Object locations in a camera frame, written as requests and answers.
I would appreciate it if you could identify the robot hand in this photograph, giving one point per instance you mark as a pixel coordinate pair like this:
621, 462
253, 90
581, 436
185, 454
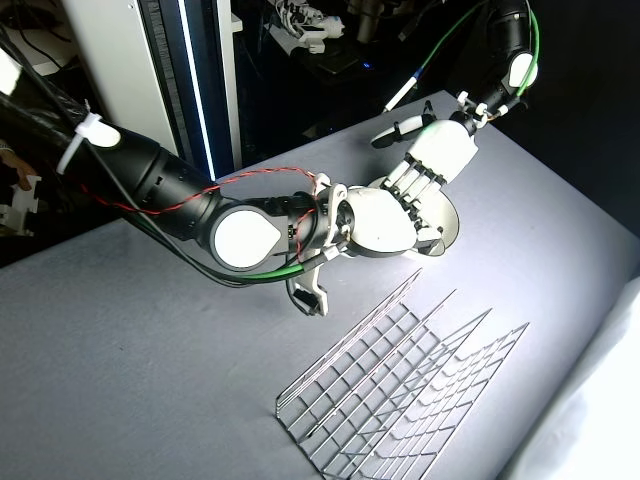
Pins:
380, 220
442, 145

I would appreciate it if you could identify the white cabinet panel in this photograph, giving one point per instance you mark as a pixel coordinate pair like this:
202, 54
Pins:
125, 75

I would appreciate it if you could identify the white zip tie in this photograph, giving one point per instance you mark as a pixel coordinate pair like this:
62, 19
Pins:
82, 131

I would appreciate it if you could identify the grey table cloth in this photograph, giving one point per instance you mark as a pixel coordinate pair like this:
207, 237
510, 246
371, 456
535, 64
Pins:
125, 350

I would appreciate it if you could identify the white backdrop sheet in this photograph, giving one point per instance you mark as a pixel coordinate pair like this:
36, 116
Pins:
600, 400

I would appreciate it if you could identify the white plastic part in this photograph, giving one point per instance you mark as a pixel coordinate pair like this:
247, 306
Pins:
20, 200

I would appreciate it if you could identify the spare white robot hand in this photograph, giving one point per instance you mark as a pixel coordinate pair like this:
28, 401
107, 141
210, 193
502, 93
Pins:
320, 27

